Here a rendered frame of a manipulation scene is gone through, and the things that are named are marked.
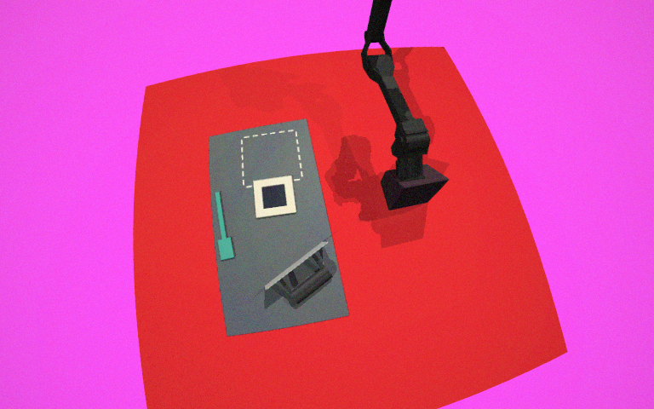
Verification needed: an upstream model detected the beige square tile with dark centre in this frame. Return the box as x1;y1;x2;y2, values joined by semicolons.
253;176;296;218

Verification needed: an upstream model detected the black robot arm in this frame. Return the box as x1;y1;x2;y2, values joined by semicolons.
361;0;430;181

